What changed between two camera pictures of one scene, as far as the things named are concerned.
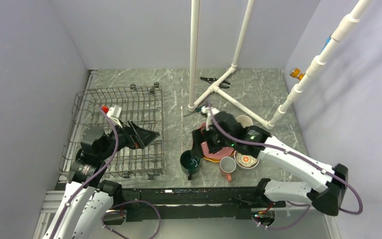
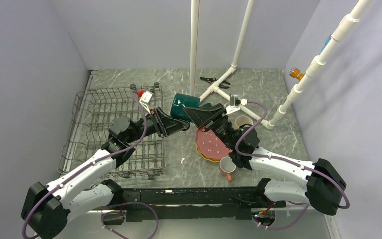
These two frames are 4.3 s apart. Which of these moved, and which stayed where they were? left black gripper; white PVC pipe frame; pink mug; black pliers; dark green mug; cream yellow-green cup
Moved: left black gripper; dark green mug
Stayed: white PVC pipe frame; pink mug; black pliers; cream yellow-green cup
